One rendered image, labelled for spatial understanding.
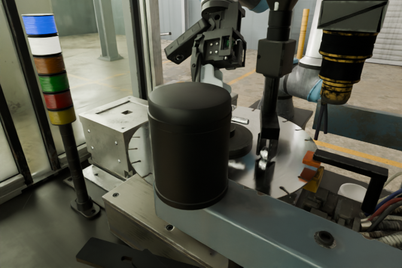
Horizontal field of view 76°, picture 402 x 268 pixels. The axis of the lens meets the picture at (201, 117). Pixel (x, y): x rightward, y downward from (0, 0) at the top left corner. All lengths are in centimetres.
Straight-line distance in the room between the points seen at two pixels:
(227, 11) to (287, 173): 32
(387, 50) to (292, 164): 594
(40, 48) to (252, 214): 42
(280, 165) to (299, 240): 24
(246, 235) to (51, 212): 56
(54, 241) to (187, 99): 51
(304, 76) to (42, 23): 75
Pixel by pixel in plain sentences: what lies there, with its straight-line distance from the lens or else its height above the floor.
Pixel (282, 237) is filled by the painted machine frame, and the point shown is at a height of 105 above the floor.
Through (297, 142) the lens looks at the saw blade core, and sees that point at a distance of 49.
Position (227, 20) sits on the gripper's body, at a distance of 52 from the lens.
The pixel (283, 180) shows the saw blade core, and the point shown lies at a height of 95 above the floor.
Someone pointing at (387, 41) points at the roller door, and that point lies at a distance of 628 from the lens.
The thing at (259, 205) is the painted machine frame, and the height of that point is 105.
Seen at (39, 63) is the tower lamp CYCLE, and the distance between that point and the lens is 51.
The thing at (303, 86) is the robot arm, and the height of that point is 91.
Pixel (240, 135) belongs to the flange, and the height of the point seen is 96.
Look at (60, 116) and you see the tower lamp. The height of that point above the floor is 99.
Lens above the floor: 118
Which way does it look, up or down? 25 degrees down
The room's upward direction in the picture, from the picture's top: straight up
